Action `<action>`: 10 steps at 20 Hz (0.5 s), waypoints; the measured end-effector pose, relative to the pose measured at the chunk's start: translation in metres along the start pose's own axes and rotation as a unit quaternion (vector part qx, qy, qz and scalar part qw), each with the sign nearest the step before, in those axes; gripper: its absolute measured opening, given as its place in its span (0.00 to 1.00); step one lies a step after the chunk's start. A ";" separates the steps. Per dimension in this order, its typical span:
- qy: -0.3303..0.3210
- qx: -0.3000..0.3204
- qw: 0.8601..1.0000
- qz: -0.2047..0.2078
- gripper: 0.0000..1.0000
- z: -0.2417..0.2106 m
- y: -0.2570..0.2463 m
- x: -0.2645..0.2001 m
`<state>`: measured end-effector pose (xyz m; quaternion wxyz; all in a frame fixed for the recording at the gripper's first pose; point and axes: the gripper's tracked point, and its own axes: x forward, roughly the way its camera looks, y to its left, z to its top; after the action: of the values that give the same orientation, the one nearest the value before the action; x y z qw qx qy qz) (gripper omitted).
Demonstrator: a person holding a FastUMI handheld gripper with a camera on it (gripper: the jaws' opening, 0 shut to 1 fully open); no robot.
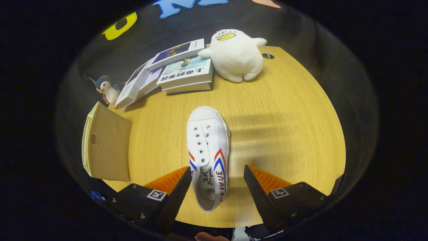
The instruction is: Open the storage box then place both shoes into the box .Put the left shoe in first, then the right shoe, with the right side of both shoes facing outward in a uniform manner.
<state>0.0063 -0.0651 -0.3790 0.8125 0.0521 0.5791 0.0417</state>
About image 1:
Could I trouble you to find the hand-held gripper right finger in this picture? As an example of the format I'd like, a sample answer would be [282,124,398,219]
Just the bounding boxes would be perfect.
[243,164,330,230]

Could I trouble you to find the penguin plush toy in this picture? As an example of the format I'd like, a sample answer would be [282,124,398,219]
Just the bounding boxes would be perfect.
[95,75,125,110]

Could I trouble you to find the dark thick book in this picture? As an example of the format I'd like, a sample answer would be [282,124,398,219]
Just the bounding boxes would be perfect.
[166,80,214,96]

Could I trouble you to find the blue night photo book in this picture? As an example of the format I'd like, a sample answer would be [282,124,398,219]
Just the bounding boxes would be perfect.
[146,38,205,71]

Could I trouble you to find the pale blue cover book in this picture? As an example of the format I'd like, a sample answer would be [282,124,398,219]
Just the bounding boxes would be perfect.
[156,55,214,91]

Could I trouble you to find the portrait cover book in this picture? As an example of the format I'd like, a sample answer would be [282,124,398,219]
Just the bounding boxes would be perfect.
[114,60,152,110]

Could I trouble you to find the plain white book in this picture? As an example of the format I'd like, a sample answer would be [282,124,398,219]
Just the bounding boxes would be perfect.
[134,67,164,97]

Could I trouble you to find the white canvas shoe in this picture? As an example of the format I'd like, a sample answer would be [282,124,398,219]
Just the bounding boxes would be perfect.
[186,106,231,212]

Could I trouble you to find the white duck plush toy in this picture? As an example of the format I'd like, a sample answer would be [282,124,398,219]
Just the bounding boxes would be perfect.
[198,29,268,83]

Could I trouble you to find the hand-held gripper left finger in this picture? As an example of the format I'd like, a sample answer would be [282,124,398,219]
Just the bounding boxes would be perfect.
[110,166,193,235]

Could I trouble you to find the beige fabric storage box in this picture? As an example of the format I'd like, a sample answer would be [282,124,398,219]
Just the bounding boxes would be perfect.
[82,101,132,182]

